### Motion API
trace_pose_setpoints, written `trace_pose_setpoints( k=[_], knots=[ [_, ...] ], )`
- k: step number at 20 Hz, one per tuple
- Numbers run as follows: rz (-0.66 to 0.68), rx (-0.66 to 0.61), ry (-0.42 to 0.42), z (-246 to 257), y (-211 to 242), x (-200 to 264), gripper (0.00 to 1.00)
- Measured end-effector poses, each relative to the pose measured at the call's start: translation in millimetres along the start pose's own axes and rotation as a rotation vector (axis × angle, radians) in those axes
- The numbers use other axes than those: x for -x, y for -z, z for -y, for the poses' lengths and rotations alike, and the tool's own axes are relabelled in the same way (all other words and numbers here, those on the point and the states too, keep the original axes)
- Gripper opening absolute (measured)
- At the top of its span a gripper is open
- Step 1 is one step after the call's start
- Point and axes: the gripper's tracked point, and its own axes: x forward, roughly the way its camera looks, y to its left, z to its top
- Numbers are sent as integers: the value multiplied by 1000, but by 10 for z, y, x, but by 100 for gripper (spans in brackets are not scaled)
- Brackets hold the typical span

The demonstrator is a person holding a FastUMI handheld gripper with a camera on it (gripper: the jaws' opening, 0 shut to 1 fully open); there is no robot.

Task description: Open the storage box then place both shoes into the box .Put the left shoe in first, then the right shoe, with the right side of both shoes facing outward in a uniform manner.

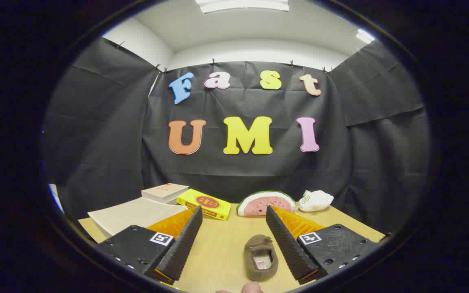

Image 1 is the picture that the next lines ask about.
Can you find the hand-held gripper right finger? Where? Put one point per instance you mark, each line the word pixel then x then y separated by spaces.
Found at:
pixel 285 244

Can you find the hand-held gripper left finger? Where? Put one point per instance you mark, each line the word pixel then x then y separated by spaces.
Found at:
pixel 185 244

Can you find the brown fuzzy shoe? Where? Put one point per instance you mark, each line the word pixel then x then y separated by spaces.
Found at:
pixel 259 244

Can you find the cream storage box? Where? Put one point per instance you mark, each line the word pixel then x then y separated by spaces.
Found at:
pixel 132 215

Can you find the watermelon slice plush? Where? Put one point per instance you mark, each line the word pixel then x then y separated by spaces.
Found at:
pixel 265 203

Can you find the yellow book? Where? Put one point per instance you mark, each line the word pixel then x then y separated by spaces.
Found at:
pixel 206 202

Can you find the white plush toy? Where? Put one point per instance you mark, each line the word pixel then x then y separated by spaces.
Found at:
pixel 318 200

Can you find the beige book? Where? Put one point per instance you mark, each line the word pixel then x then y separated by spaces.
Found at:
pixel 164 191

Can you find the small ceiling light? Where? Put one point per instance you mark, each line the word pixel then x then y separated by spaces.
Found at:
pixel 364 36

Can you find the long ceiling light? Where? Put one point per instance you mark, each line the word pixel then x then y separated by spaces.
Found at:
pixel 242 5

